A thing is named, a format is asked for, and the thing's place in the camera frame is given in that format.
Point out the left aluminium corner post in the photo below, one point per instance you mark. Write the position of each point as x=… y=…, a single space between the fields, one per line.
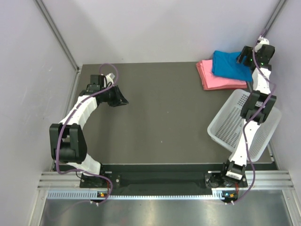
x=50 y=22

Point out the right aluminium corner post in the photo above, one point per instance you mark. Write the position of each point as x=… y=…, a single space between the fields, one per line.
x=270 y=23

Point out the folded pink t shirt stack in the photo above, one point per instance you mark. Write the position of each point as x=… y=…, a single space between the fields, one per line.
x=211 y=82

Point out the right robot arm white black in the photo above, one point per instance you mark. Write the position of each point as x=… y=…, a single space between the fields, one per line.
x=255 y=110

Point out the aluminium frame rail front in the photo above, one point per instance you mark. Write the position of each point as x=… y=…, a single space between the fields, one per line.
x=264 y=180

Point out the aluminium corner post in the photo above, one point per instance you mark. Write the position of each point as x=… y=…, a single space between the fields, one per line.
x=270 y=23
x=50 y=22

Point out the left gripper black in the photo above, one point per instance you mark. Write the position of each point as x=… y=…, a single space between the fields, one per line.
x=119 y=97

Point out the white perforated plastic basket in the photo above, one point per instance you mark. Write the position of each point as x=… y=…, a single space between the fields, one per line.
x=226 y=127

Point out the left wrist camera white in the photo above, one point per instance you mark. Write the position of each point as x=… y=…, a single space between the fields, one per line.
x=109 y=79

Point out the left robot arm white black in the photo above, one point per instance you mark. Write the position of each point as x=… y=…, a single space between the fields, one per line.
x=67 y=141

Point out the blue t shirt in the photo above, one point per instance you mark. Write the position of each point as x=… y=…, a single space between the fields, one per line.
x=225 y=65

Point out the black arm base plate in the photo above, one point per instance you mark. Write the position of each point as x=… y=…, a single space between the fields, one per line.
x=211 y=175

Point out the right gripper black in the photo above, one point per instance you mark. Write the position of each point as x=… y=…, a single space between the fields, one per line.
x=246 y=51

